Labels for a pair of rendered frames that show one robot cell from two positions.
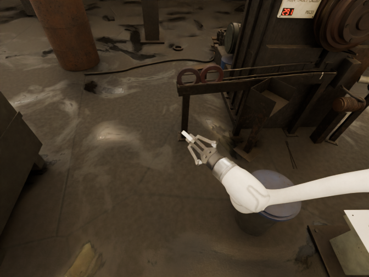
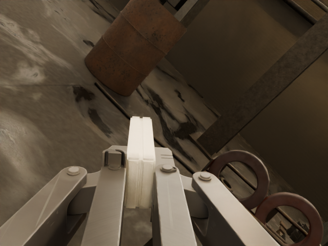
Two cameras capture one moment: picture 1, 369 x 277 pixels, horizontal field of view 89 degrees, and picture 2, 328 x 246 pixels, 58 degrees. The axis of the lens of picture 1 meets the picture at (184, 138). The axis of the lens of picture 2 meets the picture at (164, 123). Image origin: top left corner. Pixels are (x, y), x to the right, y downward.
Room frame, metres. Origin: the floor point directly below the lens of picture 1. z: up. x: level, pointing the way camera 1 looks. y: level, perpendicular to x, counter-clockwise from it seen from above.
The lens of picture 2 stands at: (0.43, -0.08, 0.88)
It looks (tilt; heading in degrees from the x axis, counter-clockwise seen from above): 16 degrees down; 22
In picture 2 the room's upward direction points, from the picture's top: 44 degrees clockwise
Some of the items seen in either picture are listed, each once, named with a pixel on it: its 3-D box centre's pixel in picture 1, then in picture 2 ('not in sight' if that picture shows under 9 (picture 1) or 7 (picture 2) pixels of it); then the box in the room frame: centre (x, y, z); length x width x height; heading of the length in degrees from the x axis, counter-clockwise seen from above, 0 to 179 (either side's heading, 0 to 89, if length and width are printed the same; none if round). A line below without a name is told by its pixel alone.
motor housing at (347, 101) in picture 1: (334, 121); not in sight; (1.40, -1.43, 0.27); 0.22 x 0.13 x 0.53; 97
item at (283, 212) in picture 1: (261, 206); not in sight; (0.54, -0.54, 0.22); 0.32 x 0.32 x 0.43
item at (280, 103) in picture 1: (257, 125); not in sight; (1.18, -0.61, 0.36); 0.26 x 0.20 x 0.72; 132
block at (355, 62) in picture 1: (343, 73); not in sight; (1.53, -1.32, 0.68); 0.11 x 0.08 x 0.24; 7
